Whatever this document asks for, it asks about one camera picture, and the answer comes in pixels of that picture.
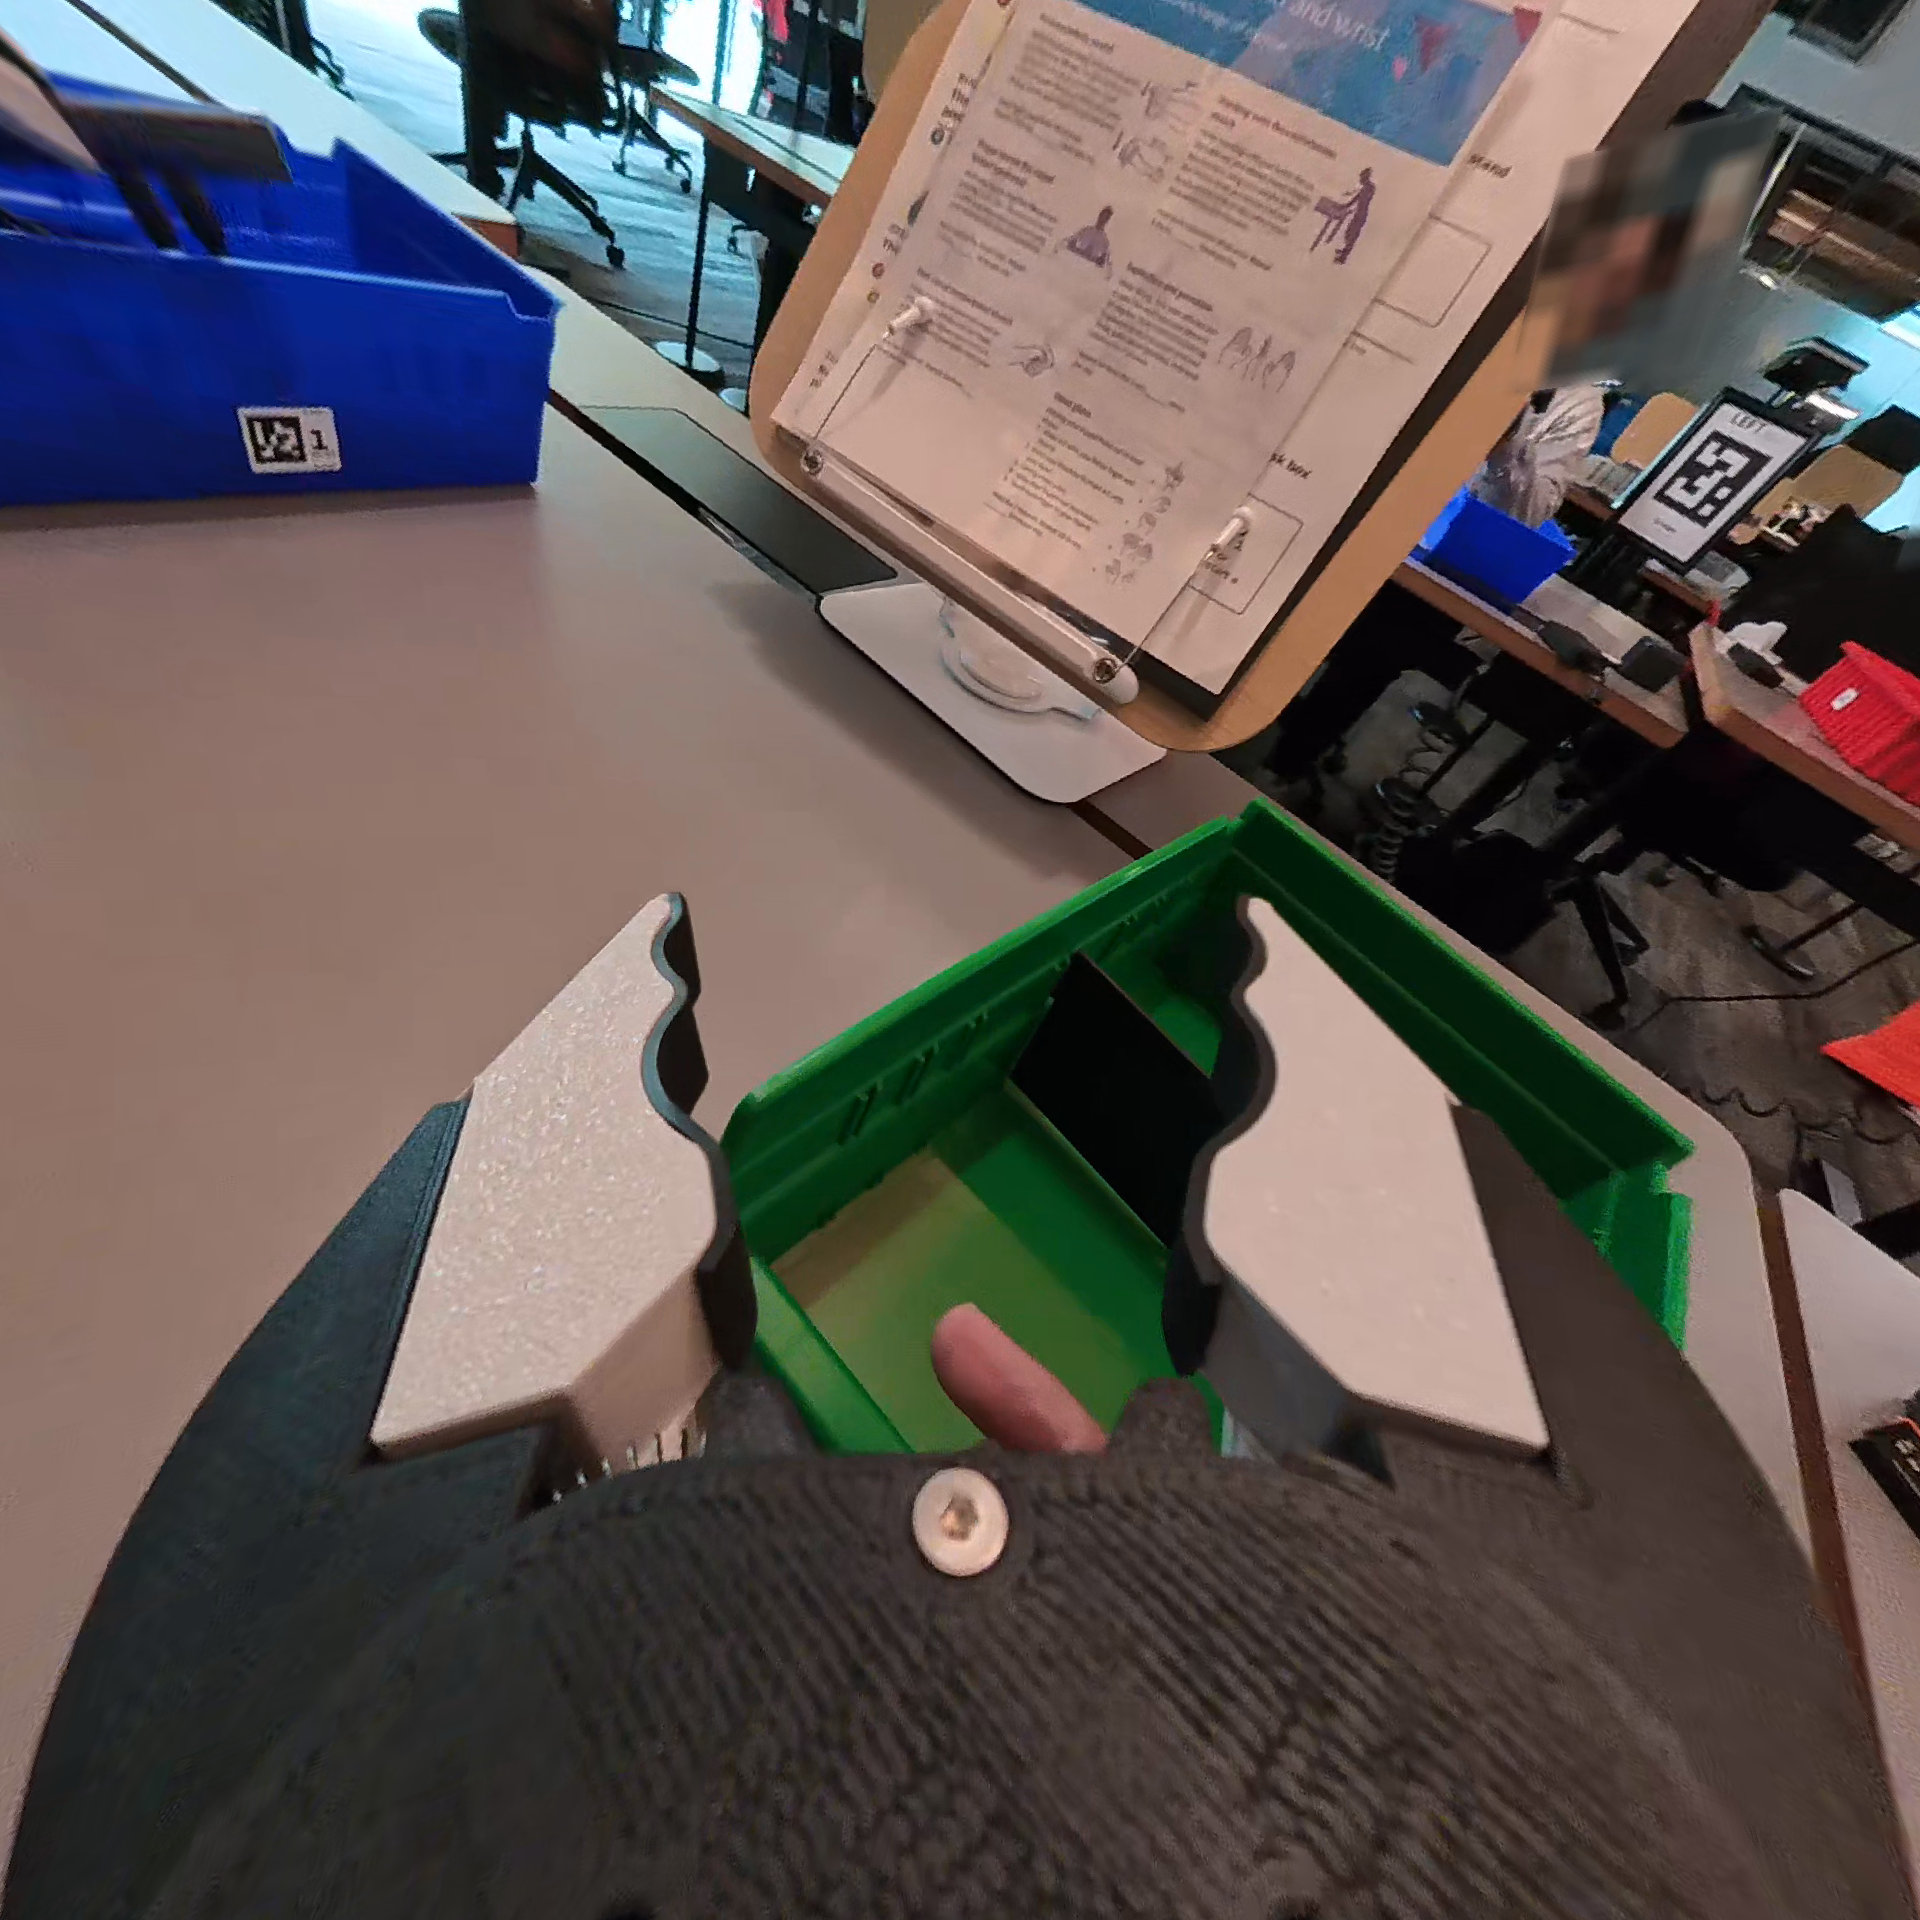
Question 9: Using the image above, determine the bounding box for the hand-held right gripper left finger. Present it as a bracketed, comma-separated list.
[368, 891, 758, 1466]

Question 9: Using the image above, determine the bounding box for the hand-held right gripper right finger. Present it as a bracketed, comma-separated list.
[1160, 896, 1551, 1466]

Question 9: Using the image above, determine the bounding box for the green plastic bin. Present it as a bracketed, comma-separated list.
[720, 795, 1695, 1457]

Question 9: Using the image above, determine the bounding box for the light grey desk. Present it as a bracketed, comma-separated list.
[0, 0, 1823, 1920]

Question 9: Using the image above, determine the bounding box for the person's right hand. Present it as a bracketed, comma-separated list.
[930, 1303, 1115, 1457]

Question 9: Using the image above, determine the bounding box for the orange traffic cone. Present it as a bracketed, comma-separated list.
[1821, 1002, 1920, 1104]

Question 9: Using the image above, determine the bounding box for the wooden book stand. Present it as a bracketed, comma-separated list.
[747, 0, 1706, 807]

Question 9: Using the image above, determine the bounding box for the small blue plastic bin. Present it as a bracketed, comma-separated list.
[1410, 491, 1578, 601]

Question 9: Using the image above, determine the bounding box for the red plastic bin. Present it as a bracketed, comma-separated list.
[1796, 642, 1920, 782]

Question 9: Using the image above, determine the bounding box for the black-white marker tag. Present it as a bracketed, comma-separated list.
[1612, 393, 1823, 573]

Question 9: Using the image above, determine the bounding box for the blue-header exercise sheet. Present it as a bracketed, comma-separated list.
[773, 0, 1548, 677]

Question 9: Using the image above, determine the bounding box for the white instruction sheet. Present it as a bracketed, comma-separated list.
[1154, 0, 1706, 695]

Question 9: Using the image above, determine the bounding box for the black office chair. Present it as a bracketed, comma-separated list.
[415, 0, 704, 275]

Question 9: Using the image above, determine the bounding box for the black desk cable cover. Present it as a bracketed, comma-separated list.
[575, 403, 902, 595]

